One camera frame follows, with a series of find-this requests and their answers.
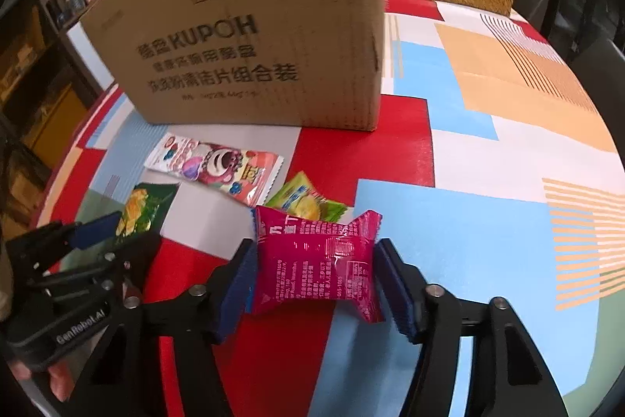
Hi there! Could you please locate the pink Lotso bear candy packet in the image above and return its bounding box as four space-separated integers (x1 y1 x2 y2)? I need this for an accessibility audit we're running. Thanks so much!
144 132 284 208

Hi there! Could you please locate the magenta snack packet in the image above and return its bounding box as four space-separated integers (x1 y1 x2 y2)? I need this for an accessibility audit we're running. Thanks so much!
251 206 384 324

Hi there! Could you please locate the yellow green small candy packet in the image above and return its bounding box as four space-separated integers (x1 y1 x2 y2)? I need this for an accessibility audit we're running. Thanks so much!
265 172 348 222

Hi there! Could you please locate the person's left hand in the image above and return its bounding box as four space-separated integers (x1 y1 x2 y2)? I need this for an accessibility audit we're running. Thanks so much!
6 354 77 403

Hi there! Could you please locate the dark green snack packet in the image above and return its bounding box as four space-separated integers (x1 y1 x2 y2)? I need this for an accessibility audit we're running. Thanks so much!
116 183 179 243

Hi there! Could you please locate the colourful patchwork tablecloth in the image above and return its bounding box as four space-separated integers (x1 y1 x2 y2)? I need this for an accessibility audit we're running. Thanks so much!
34 0 624 416

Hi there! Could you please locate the KUPOH cardboard box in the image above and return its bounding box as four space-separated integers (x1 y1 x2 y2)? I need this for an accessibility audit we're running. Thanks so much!
80 0 384 131

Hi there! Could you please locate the right near dark chair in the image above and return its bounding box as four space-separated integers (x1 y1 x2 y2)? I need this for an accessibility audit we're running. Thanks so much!
571 38 625 156

